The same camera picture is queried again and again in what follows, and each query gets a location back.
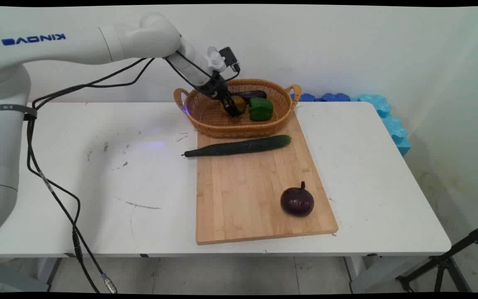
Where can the green bell pepper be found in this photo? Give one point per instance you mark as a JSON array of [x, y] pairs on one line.
[[260, 109]]

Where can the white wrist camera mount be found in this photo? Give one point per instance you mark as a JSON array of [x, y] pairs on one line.
[[215, 58]]

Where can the black tripod stand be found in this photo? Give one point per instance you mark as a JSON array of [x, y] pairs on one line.
[[446, 261]]

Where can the long purple eggplant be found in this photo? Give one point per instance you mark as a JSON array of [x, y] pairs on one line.
[[255, 94]]

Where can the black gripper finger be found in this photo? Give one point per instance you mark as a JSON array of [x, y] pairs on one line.
[[229, 107], [236, 104]]

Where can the dark green cucumber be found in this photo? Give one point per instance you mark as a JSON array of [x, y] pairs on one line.
[[239, 146]]

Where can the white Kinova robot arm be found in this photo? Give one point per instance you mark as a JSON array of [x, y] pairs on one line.
[[56, 43]]

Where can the yellow bell pepper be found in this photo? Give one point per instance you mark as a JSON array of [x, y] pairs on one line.
[[241, 103]]

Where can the round dark purple eggplant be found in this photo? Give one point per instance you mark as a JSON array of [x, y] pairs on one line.
[[297, 201]]

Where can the dark blue foam mat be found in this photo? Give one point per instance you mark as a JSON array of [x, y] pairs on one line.
[[324, 97]]

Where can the light blue foam mat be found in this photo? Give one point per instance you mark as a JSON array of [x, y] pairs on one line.
[[388, 118]]

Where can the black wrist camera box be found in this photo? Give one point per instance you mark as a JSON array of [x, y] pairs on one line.
[[228, 57]]

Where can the white table leg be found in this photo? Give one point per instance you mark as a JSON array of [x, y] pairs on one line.
[[48, 272], [361, 272]]

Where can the woven wicker basket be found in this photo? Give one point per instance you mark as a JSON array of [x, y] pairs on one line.
[[239, 122]]

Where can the bamboo cutting board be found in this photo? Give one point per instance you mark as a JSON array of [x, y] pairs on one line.
[[255, 191]]

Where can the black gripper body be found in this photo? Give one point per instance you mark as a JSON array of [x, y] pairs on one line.
[[215, 86]]

